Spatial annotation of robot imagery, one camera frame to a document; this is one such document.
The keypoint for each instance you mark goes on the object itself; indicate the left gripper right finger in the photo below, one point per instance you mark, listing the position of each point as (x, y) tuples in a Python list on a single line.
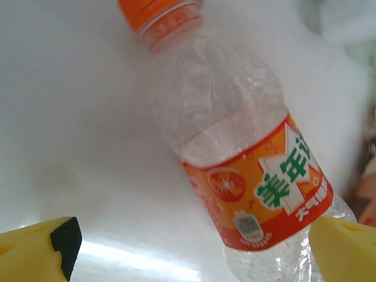
[(346, 252)]

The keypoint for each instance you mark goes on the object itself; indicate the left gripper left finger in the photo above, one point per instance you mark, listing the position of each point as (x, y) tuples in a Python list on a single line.
[(26, 252)]

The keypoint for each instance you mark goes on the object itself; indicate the orange label orange cap bottle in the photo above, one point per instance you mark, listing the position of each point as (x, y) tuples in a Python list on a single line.
[(249, 176)]

